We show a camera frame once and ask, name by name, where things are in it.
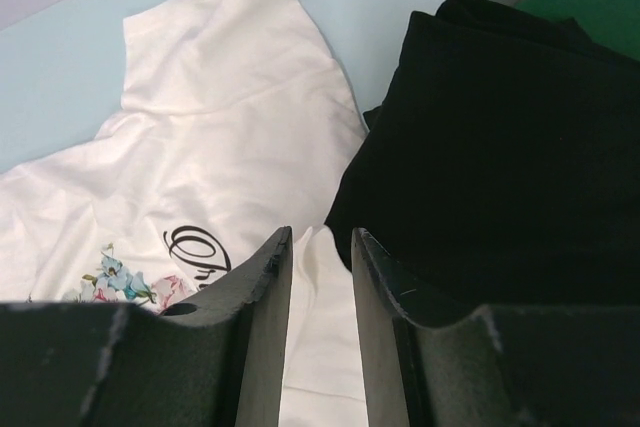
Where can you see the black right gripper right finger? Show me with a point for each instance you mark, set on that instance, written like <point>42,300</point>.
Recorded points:
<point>428,360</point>

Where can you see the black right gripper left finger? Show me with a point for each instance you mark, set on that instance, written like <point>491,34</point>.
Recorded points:
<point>213,359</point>

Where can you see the white floral print t-shirt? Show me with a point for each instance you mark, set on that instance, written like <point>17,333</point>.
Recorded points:
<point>235,120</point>

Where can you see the folded black t-shirt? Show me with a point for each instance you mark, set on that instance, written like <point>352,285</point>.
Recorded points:
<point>503,163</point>

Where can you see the folded green t-shirt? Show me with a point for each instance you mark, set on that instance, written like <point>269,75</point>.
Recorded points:
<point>610,23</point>

